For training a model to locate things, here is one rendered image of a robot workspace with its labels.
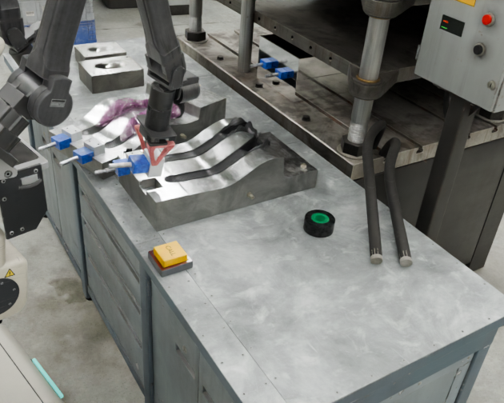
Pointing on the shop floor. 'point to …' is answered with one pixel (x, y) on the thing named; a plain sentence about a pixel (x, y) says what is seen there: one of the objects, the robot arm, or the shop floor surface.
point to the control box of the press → (466, 82)
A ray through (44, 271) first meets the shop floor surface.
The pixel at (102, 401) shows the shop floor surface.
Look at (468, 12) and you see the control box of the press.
